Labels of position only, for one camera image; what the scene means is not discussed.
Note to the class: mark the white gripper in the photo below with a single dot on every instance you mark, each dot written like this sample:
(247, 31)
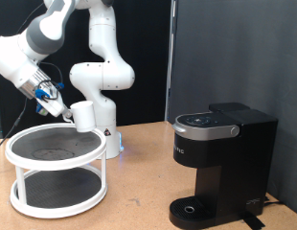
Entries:
(54, 103)

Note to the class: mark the white mug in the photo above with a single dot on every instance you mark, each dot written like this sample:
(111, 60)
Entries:
(84, 116)

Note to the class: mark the black Keurig coffee machine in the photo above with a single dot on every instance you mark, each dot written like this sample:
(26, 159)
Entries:
(231, 159)

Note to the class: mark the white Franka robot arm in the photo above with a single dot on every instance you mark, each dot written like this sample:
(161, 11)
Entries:
(100, 76)

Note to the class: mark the white two-tier turntable rack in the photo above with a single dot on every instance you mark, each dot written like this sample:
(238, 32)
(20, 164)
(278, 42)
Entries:
(30, 150)

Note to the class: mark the black curtain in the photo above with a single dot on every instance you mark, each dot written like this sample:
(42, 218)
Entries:
(148, 48)

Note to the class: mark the vertical metal pole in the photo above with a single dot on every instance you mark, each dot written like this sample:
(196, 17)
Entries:
(170, 64)

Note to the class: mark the dark grey backdrop panel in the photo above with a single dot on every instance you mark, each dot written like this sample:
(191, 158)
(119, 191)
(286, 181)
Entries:
(244, 54)

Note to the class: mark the black tape strip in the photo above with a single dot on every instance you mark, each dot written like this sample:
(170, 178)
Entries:
(253, 222)

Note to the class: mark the blue mounted wrist camera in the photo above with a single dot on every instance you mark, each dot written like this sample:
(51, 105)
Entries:
(41, 110)

